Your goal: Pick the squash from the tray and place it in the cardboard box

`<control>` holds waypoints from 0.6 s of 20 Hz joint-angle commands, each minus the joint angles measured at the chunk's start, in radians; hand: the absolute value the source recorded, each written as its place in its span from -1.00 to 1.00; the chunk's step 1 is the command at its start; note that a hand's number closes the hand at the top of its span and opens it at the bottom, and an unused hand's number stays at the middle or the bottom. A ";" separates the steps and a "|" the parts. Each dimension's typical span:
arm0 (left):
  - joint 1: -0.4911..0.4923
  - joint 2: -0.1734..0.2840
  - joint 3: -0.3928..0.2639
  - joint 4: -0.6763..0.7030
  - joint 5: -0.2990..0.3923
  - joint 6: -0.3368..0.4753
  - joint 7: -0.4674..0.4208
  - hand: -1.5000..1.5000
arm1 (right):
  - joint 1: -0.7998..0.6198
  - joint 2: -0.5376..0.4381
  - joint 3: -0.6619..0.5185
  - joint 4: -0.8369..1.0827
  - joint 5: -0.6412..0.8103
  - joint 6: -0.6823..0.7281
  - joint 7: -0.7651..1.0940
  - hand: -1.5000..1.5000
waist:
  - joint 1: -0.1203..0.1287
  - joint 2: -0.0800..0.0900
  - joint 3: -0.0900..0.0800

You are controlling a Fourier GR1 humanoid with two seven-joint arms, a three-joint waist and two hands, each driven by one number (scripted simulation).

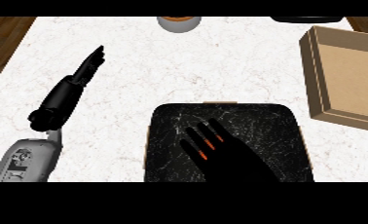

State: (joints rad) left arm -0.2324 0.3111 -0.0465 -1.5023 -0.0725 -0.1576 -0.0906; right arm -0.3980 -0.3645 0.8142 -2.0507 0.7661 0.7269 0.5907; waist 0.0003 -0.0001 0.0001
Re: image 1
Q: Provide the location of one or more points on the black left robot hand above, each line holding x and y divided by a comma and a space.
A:
63, 99

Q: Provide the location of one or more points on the cardboard box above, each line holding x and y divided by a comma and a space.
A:
337, 75

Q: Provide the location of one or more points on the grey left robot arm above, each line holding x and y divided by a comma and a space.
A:
26, 161

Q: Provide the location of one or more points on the black flat object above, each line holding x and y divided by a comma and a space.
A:
306, 19

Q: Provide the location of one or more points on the black marble tray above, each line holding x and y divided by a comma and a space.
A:
268, 130

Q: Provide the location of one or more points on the grey cylindrical container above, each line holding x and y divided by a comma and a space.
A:
179, 24

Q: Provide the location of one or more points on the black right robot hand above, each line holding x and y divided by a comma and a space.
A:
237, 159

